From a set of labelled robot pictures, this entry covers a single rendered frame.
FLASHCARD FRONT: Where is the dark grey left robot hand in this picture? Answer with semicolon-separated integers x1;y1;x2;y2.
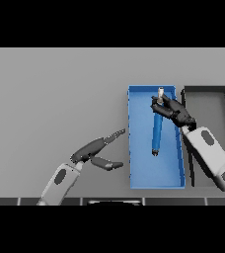
70;128;126;172

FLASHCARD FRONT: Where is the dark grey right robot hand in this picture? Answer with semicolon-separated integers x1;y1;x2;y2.
150;94;197;129

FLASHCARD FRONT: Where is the blue pipe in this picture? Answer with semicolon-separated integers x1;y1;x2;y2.
151;86;165;157

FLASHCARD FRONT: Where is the dark grey bin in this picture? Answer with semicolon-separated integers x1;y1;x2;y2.
181;85;225;188

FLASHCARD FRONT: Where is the blue bin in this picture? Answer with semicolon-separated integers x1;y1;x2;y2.
127;85;187;190

